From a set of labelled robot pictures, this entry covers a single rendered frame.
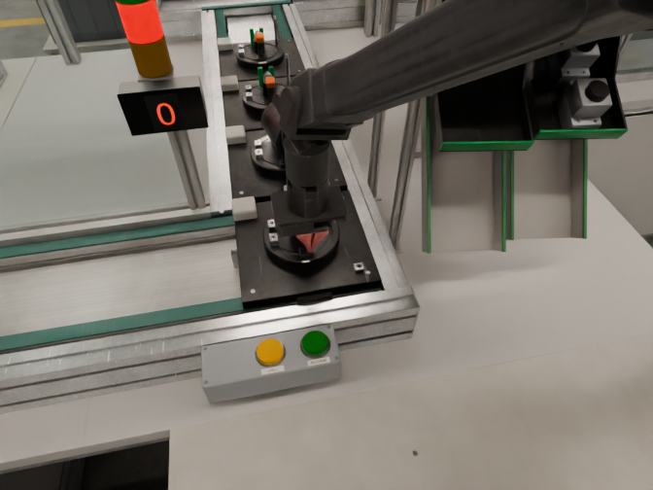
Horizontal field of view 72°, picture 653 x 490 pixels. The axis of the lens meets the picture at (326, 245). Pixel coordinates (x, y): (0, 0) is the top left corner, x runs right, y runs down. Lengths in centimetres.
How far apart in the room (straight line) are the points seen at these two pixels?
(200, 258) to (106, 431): 33
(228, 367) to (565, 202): 65
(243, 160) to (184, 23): 92
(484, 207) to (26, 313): 83
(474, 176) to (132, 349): 63
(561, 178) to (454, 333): 34
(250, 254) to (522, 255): 57
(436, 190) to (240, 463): 54
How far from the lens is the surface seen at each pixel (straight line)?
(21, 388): 86
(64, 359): 81
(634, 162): 195
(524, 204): 89
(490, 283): 97
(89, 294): 93
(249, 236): 86
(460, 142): 68
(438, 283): 94
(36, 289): 99
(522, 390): 86
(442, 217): 82
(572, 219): 92
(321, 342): 71
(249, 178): 98
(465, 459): 79
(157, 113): 77
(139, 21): 71
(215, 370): 72
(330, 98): 48
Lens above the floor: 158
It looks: 48 degrees down
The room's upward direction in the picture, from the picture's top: straight up
